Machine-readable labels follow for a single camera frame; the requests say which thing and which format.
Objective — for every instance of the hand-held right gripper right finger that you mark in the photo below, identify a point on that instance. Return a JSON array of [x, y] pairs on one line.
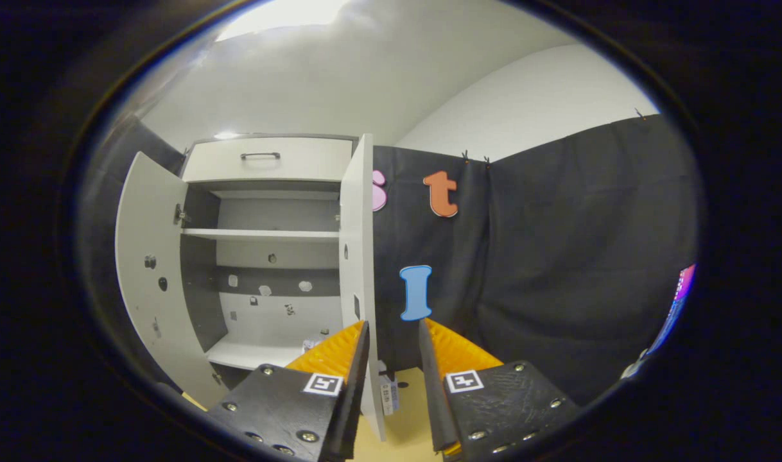
[[431, 391]]

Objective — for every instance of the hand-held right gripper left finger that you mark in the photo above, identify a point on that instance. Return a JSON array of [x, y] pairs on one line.
[[354, 391]]

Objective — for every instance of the white shoe cabinet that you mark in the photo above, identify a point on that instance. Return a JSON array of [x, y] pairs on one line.
[[256, 353]]

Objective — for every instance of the white shoe cabinet door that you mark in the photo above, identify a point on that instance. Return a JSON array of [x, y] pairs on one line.
[[359, 212], [147, 224]]

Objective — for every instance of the white cabinet shelf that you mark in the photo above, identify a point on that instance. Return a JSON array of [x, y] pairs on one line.
[[262, 235]]

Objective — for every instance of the white cabinet drawer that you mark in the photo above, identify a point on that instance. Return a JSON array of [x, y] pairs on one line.
[[301, 160]]

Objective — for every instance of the metal door hinge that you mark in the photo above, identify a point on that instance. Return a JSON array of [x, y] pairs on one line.
[[182, 215]]

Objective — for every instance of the white book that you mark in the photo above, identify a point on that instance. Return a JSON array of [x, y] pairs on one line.
[[386, 398]]

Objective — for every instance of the grey blue book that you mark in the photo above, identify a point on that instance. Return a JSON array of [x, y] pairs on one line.
[[397, 394]]

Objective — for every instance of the black backdrop cloth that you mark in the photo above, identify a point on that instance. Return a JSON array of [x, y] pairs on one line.
[[558, 256]]

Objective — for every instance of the pink and blue object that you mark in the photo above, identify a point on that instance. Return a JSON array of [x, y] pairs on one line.
[[677, 308]]

